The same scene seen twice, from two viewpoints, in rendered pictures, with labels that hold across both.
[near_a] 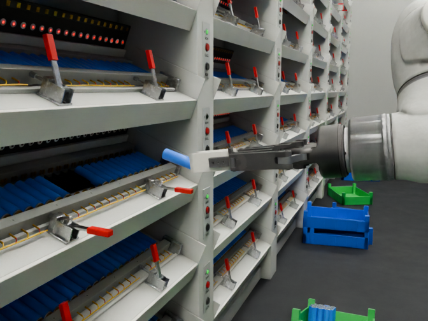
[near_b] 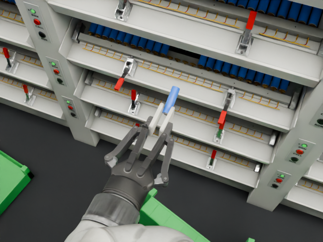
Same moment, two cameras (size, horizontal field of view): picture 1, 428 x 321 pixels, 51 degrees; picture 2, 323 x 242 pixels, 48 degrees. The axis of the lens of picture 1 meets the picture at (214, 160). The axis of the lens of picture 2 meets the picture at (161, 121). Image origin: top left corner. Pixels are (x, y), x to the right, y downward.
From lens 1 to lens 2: 0.96 m
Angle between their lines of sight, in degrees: 82
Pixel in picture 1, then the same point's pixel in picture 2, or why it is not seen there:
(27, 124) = (93, 18)
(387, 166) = not seen: hidden behind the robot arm
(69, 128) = (127, 30)
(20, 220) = (113, 48)
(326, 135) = (110, 180)
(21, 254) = (103, 60)
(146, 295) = (203, 132)
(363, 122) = (98, 202)
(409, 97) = not seen: hidden behind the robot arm
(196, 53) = not seen: outside the picture
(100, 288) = (181, 103)
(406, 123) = (78, 228)
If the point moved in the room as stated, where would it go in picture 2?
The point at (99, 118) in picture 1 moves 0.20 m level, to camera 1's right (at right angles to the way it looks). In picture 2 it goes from (152, 36) to (151, 114)
